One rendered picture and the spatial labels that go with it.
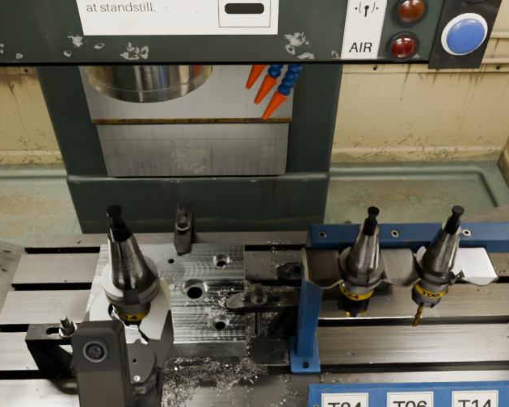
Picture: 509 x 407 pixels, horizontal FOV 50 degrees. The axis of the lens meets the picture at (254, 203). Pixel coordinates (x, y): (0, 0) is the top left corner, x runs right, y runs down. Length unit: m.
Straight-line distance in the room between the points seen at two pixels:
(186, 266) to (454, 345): 0.54
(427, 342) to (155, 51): 0.83
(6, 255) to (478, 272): 1.26
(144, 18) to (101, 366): 0.31
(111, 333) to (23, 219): 1.36
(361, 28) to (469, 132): 1.51
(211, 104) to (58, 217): 0.76
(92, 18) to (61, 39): 0.03
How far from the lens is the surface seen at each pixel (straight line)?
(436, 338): 1.14
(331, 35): 0.47
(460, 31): 0.49
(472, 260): 0.85
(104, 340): 0.53
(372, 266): 0.77
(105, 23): 0.47
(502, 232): 0.89
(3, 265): 1.66
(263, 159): 1.37
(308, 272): 0.78
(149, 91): 0.65
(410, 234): 0.84
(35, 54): 0.50
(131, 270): 0.61
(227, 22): 0.46
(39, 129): 1.90
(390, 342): 1.11
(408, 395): 1.00
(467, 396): 1.04
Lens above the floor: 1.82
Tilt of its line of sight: 44 degrees down
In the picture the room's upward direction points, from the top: 1 degrees clockwise
